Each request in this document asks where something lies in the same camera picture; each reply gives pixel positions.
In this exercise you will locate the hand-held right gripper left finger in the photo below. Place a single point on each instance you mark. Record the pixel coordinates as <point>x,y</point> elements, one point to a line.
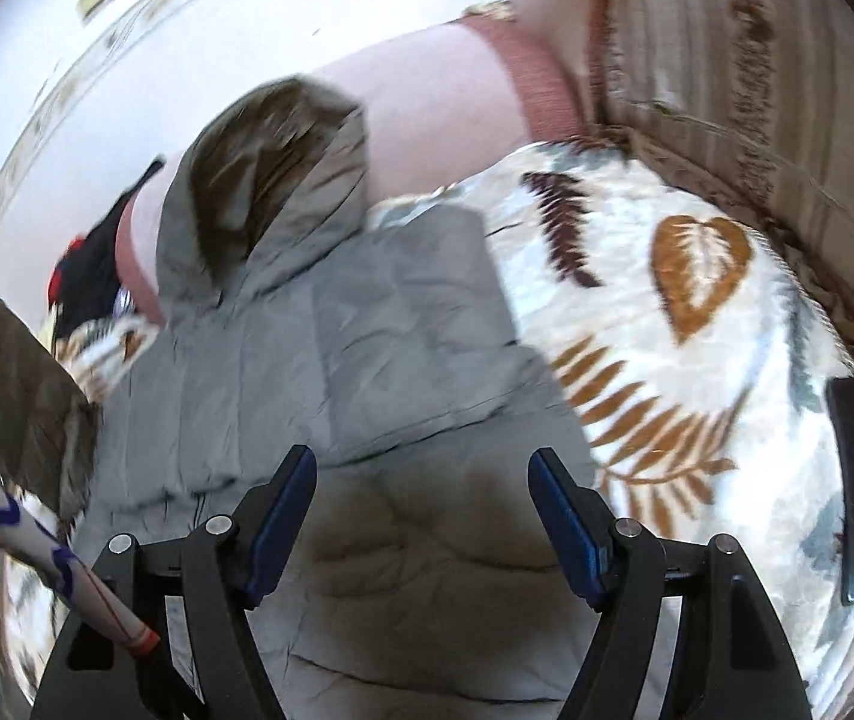
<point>288,517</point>

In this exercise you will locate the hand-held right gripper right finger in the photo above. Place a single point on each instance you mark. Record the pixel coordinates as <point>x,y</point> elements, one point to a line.
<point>566,525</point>

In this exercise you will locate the grey padded hooded jacket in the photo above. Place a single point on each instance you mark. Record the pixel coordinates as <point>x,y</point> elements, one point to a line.
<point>367,360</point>

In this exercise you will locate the black and red clothes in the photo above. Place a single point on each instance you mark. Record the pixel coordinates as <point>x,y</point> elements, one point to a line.
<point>93,277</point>

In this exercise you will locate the leaf printed blanket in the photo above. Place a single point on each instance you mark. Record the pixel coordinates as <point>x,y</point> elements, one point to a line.
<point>697,360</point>

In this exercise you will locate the white sleeve with blue pattern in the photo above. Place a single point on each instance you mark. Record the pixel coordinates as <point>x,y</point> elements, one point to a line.
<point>30,532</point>

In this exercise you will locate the brown quilted sofa cover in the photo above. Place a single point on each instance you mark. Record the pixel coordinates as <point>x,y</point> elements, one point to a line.
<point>847,300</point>

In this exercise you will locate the striped floral cushion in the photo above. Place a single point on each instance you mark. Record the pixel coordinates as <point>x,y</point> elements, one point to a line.
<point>787,90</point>

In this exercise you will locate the small cream cloth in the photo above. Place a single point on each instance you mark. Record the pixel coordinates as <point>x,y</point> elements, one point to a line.
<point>488,10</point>

